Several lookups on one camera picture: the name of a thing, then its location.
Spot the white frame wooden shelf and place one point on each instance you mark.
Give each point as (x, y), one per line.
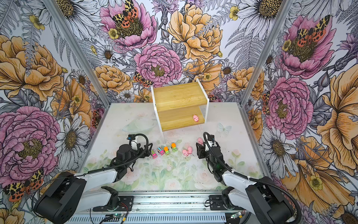
(175, 105)

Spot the pink teal toy car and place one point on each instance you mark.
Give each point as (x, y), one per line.
(161, 151)

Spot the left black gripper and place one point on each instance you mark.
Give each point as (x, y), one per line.
(142, 155)

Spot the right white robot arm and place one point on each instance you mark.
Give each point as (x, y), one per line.
(261, 197)

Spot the left aluminium corner post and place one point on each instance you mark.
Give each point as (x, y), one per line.
(66, 30)

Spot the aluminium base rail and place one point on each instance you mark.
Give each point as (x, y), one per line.
(166, 207)

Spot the aluminium corner post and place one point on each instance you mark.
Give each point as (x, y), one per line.
(66, 30)
(272, 37)

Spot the right aluminium corner post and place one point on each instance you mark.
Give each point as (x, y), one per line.
(272, 37)

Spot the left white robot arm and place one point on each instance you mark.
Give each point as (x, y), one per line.
(71, 193)

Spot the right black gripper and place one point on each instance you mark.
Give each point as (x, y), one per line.
(201, 151)

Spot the pink toy pig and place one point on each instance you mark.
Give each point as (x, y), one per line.
(200, 141)
(185, 152)
(190, 150)
(195, 118)

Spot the pink green toy car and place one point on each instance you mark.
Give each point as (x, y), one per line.
(154, 155)

